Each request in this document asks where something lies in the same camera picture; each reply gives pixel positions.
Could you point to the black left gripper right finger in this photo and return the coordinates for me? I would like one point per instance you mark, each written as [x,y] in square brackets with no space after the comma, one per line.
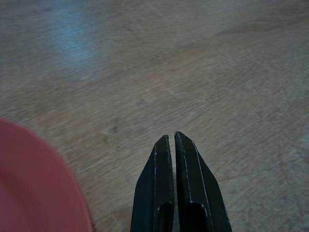
[195,188]

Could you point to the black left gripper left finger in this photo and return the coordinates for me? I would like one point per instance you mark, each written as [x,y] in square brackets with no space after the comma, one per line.
[159,183]

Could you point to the pink round plate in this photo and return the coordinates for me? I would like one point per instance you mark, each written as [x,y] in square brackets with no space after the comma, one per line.
[36,183]

